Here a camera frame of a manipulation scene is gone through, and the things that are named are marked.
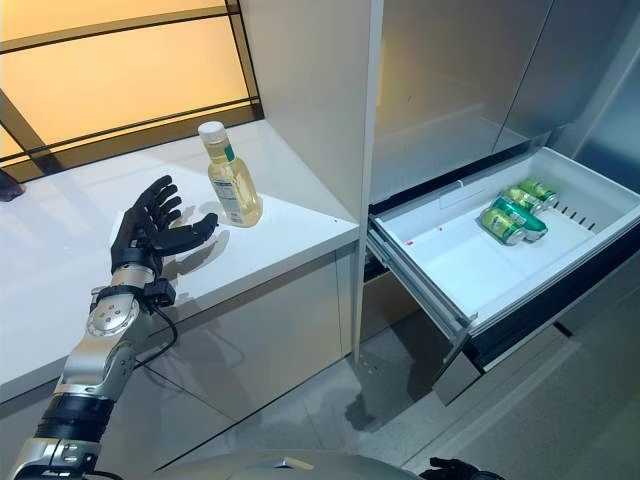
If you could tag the yellow drink bottle white cap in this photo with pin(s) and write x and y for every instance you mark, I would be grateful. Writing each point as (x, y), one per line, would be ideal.
(232, 190)

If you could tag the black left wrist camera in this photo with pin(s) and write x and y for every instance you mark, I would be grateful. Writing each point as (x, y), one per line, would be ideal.
(161, 295)

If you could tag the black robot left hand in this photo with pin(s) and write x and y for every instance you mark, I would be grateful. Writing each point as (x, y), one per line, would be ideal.
(145, 225)

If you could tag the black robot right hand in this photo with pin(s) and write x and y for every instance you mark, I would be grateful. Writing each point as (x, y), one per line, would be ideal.
(450, 472)

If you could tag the silver robot torso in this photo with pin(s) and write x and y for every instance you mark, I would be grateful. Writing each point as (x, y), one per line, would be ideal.
(290, 465)

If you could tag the small black object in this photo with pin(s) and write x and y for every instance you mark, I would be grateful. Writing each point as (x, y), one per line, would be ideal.
(10, 187)

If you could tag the green drink can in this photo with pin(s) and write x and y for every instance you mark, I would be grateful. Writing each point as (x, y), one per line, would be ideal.
(500, 225)
(537, 190)
(520, 196)
(532, 223)

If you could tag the stainless steel fridge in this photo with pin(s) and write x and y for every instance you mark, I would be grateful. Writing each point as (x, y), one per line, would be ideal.
(450, 75)

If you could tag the tall white cabinet panel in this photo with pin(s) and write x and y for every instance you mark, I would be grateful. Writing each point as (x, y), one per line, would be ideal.
(310, 100)

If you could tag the white glossy counter cabinet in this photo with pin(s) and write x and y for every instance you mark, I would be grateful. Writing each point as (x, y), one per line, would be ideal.
(75, 240)

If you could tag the white fridge drawer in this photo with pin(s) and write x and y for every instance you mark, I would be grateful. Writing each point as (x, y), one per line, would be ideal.
(450, 255)

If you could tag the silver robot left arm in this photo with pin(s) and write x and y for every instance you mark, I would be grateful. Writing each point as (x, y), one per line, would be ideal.
(95, 360)

